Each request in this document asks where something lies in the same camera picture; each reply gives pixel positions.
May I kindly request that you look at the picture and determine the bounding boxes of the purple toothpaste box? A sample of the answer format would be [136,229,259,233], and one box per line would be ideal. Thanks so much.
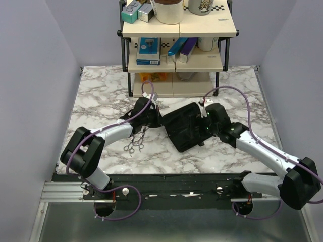
[178,37,198,63]

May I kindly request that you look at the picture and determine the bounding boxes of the orange snack bag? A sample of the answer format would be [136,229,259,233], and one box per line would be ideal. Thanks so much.
[139,72,167,83]

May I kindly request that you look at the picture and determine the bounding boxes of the blue razor package box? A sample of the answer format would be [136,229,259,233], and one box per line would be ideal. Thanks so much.
[136,37,160,65]

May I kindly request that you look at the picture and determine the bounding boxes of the teal white carton box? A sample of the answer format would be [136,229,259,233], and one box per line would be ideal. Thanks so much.
[121,1,142,24]

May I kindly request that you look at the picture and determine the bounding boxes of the blue toothpaste box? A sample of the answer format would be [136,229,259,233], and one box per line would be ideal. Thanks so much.
[167,37,187,64]

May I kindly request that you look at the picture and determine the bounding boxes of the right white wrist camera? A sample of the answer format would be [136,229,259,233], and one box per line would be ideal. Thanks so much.
[198,98,214,111]

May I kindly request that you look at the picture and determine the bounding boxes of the aluminium rail profile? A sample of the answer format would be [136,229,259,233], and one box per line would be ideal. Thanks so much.
[40,182,83,203]

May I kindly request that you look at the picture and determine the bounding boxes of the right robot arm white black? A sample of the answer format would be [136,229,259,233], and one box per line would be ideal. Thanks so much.
[199,100,321,210]

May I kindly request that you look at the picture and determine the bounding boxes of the grey pouch on shelf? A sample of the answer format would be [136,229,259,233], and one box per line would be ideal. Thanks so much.
[177,72,196,81]

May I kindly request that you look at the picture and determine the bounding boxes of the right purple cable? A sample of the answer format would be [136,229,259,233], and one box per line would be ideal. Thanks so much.
[203,86,323,219]

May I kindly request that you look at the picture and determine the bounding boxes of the silver grey small box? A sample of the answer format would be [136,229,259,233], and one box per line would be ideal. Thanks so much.
[138,3,154,23]

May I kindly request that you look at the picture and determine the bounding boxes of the purple cable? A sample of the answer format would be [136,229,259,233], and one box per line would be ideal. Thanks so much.
[66,80,158,222]
[203,86,323,219]

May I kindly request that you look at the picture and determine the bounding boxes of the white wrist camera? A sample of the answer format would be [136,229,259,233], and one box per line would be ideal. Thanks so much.
[198,98,214,111]
[142,92,158,103]

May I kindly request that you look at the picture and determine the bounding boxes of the beige three-tier shelf rack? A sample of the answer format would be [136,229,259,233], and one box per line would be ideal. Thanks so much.
[117,1,239,97]

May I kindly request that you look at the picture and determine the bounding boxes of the white round tub brown lid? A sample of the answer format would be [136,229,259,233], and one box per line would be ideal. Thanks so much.
[150,0,184,25]

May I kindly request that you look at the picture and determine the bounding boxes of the silver cutting scissors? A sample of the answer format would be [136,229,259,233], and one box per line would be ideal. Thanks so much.
[123,136,141,157]

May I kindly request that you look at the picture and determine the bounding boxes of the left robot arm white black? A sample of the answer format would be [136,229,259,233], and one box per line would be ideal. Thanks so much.
[60,93,162,199]

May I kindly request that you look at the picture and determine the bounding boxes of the black zip tool case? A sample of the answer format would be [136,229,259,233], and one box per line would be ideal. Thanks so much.
[162,102,212,153]

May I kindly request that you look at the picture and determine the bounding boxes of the silver thinning scissors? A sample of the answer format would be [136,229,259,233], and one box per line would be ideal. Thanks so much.
[134,127,149,152]

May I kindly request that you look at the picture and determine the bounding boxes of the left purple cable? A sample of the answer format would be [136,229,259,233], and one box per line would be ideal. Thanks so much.
[66,80,158,222]

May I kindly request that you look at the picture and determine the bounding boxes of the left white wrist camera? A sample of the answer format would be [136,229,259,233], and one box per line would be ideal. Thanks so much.
[142,92,158,103]

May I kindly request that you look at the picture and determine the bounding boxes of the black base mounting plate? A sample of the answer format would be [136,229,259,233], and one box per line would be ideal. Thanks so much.
[83,173,262,211]

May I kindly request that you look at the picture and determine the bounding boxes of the white printed mug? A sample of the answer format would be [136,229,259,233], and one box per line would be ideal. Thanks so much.
[188,0,213,16]

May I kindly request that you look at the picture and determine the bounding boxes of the white green cup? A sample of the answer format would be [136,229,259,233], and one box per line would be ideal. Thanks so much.
[198,37,218,52]

